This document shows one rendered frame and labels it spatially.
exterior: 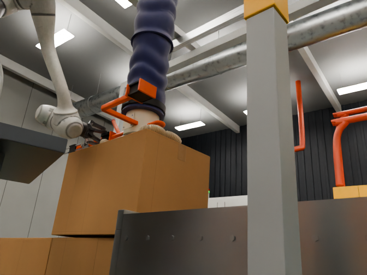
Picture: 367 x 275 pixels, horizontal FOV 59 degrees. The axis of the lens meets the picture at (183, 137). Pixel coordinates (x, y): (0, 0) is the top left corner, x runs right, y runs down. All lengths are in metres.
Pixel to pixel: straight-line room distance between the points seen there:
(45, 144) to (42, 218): 11.33
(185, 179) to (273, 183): 0.89
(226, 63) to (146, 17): 5.86
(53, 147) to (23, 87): 11.65
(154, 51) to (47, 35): 0.52
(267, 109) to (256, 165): 0.10
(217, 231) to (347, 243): 0.28
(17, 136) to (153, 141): 0.56
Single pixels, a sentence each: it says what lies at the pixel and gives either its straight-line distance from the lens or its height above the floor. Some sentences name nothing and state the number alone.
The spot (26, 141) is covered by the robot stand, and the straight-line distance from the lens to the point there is 0.88.
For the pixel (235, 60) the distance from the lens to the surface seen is 7.56.
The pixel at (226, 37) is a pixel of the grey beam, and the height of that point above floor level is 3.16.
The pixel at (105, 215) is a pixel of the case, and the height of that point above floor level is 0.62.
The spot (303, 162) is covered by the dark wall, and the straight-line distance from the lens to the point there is 12.52.
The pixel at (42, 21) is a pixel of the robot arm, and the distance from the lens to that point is 1.60.
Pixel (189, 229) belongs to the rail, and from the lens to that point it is 0.84.
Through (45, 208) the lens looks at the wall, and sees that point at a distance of 12.25.
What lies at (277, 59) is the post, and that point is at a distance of 0.62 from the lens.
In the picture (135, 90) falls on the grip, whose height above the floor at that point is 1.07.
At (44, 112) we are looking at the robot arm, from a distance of 1.63.
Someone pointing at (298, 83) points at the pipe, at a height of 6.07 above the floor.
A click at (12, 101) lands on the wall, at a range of 12.20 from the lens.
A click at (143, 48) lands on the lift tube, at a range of 1.77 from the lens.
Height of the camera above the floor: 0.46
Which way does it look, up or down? 22 degrees up
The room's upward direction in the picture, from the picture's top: 4 degrees clockwise
